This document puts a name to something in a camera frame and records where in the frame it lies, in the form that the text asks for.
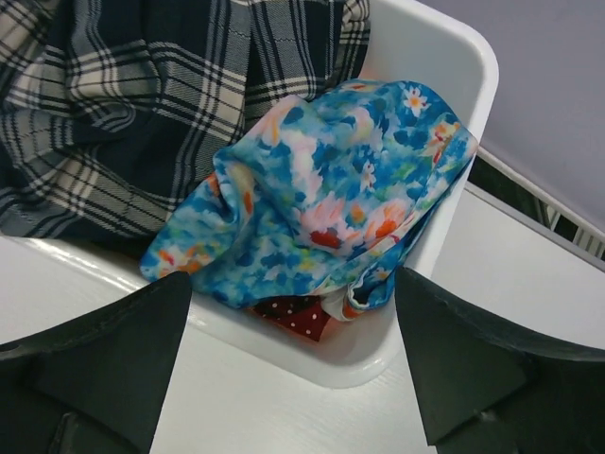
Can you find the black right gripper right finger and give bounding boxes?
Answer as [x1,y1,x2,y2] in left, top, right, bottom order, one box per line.
[395,268,604,453]

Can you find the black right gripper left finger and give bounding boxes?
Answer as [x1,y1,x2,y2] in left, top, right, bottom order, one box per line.
[1,271,192,453]

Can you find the blue floral skirt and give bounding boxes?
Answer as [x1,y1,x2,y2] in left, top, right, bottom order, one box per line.
[140,79,478,321]

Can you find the white plastic bin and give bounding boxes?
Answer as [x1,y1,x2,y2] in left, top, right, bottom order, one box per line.
[1,1,498,389]

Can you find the navy plaid skirt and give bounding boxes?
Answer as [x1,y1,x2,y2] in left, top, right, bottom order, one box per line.
[1,1,371,245]

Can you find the aluminium table frame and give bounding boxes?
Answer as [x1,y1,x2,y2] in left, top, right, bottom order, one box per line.
[469,148,604,269]

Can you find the red polka dot skirt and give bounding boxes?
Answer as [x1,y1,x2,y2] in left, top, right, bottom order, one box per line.
[251,296,331,341]

